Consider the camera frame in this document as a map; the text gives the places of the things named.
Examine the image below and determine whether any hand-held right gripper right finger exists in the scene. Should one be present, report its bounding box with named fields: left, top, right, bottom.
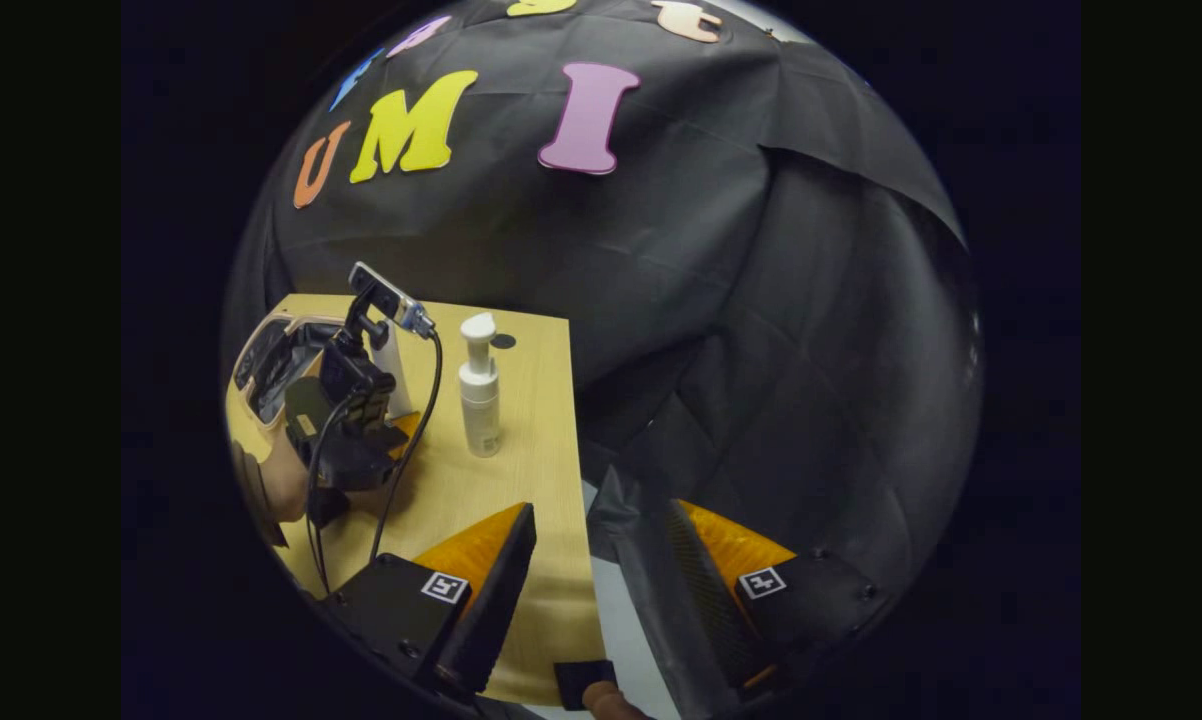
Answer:
left=661, top=500, right=894, bottom=693

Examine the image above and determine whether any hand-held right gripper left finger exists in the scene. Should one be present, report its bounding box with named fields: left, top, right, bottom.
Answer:
left=319, top=503, right=538, bottom=701

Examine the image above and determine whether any white pump bottle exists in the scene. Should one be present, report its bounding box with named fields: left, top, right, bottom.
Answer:
left=458, top=312, right=503, bottom=459

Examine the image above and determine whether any pink suitcase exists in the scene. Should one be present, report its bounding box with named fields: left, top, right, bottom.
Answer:
left=226, top=310, right=362, bottom=463

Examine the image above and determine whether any black backdrop cloth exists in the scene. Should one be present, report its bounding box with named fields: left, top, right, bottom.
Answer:
left=226, top=0, right=982, bottom=701

